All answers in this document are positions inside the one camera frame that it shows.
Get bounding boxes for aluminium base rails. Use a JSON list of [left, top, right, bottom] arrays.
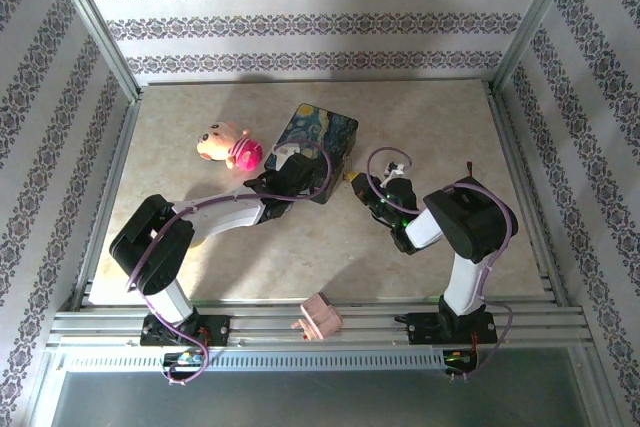
[[47, 299, 589, 348]]

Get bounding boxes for slotted grey cable duct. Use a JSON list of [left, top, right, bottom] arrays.
[[54, 349, 451, 373]]

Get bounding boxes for pink plastic block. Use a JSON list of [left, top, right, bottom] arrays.
[[291, 291, 345, 342]]

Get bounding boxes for grey metal panel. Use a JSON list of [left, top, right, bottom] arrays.
[[47, 369, 596, 427]]

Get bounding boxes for aluminium side rail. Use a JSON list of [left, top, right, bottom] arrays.
[[69, 96, 144, 311], [484, 81, 571, 308]]

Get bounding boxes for small circuit board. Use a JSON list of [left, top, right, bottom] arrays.
[[163, 349, 207, 369], [443, 348, 479, 369]]

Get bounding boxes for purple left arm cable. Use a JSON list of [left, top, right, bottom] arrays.
[[124, 139, 335, 388]]

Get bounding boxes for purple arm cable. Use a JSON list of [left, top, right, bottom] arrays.
[[366, 146, 519, 383], [124, 139, 335, 388]]

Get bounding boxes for starry night painting box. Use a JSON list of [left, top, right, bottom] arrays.
[[264, 102, 360, 206]]

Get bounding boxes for aluminium frame post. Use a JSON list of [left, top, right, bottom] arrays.
[[42, 0, 145, 104], [490, 0, 589, 93]]

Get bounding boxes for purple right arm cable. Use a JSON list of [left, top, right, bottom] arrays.
[[366, 146, 519, 383]]

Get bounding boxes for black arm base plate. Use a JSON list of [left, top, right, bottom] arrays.
[[139, 314, 232, 348], [405, 311, 499, 346]]

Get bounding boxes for aluminium rear rail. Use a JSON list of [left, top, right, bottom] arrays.
[[139, 77, 494, 89]]

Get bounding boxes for pink pig plush toy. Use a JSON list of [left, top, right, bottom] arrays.
[[195, 120, 265, 172]]

